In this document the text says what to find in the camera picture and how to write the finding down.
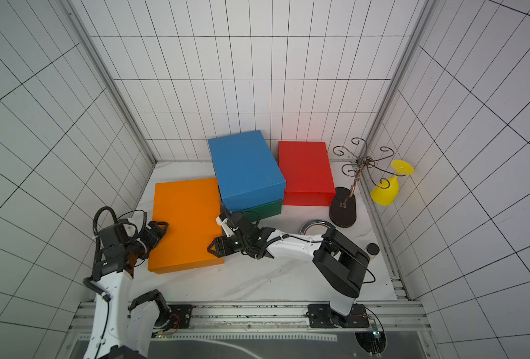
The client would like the orange shoebox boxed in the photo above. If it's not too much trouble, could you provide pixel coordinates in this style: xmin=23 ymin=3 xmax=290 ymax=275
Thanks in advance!
xmin=148 ymin=178 xmax=225 ymax=275

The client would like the blue shoebox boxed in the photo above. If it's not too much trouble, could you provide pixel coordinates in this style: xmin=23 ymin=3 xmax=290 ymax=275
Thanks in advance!
xmin=208 ymin=130 xmax=286 ymax=212

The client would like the red shoebox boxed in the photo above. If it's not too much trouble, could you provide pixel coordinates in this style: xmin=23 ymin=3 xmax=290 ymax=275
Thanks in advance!
xmin=278 ymin=142 xmax=335 ymax=206

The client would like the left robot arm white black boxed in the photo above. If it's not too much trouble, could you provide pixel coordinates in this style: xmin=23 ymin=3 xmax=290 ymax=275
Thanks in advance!
xmin=83 ymin=218 xmax=172 ymax=358

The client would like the green shoebox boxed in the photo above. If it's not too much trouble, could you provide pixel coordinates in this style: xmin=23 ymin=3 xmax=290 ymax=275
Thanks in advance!
xmin=242 ymin=200 xmax=283 ymax=221

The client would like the white plate striped rim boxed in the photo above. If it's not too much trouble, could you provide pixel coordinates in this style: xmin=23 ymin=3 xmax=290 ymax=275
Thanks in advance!
xmin=299 ymin=219 xmax=336 ymax=236

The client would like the small jar black lid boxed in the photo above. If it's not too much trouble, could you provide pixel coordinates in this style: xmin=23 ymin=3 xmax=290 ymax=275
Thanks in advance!
xmin=365 ymin=243 xmax=380 ymax=260

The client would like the yellow plastic wine glass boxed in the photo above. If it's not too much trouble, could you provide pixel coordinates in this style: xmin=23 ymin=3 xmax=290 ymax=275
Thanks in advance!
xmin=371 ymin=160 xmax=415 ymax=206

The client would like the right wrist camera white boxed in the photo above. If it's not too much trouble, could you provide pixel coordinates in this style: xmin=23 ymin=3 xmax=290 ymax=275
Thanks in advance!
xmin=216 ymin=216 xmax=234 ymax=238

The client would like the metal wire cup stand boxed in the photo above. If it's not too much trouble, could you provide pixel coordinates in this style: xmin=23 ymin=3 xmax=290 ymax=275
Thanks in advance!
xmin=329 ymin=137 xmax=395 ymax=228

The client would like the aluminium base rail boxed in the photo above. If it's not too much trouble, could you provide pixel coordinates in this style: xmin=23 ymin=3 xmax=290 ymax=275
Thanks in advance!
xmin=69 ymin=300 xmax=427 ymax=335

